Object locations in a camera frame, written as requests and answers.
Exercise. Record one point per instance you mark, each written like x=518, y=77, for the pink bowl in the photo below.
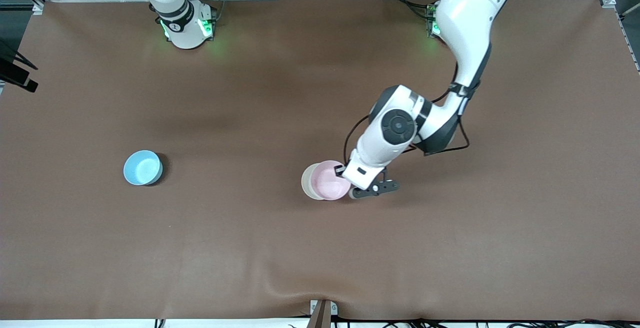
x=327, y=183

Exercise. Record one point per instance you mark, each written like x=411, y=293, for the blue bowl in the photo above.
x=142, y=168

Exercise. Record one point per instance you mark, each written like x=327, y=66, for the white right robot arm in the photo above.
x=182, y=27

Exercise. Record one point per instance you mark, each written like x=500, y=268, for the white bowl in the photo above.
x=306, y=182

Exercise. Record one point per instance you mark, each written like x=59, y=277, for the brown table mat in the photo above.
x=200, y=117

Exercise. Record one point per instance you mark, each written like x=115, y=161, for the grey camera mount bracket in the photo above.
x=322, y=313

